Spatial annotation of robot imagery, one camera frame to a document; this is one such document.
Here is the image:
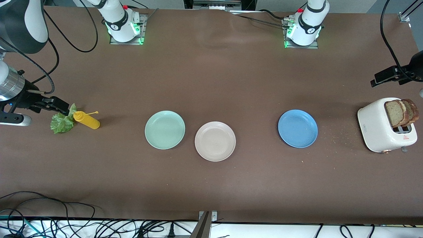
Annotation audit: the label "green lettuce leaf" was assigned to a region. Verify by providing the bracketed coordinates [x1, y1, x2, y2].
[50, 103, 77, 134]

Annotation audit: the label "yellow squeeze bottle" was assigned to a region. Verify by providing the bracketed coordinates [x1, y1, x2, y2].
[73, 111, 100, 130]

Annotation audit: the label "brown bread slice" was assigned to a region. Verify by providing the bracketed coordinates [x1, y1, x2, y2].
[384, 100, 405, 129]
[402, 99, 419, 126]

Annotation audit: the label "blue plate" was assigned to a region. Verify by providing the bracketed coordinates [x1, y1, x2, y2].
[278, 109, 318, 148]

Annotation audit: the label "mint green plate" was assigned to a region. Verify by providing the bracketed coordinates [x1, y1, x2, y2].
[145, 110, 186, 150]

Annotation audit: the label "beige plate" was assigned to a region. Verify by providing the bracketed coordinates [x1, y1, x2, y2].
[195, 121, 236, 162]

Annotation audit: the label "aluminium profile bar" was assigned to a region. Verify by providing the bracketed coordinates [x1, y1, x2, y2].
[399, 0, 423, 23]

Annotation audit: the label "white toaster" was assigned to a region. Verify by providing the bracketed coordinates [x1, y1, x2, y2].
[358, 98, 418, 154]

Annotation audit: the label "brown table cover sheet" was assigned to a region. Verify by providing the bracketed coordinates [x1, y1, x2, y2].
[0, 6, 423, 225]

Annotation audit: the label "black and metal equipment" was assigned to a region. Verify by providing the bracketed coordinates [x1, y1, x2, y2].
[183, 0, 256, 11]

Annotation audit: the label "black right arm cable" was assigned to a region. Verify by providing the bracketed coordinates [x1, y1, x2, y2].
[0, 0, 99, 96]

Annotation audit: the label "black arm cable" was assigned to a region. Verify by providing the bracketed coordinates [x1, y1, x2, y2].
[380, 0, 423, 82]
[0, 0, 99, 96]

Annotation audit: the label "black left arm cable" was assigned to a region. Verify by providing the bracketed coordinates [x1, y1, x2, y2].
[380, 0, 423, 82]

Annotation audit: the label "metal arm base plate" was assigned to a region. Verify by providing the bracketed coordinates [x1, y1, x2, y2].
[110, 13, 146, 45]
[283, 17, 319, 49]

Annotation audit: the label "black cable on table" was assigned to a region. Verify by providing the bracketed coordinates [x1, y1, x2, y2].
[228, 9, 299, 28]

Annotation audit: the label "tangle of black cables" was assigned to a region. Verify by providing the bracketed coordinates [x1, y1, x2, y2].
[0, 191, 199, 238]

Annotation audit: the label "thin black cables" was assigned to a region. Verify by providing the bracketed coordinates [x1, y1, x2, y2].
[312, 224, 375, 238]

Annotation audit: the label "grey metal mount post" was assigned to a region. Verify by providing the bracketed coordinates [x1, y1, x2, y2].
[190, 211, 218, 238]

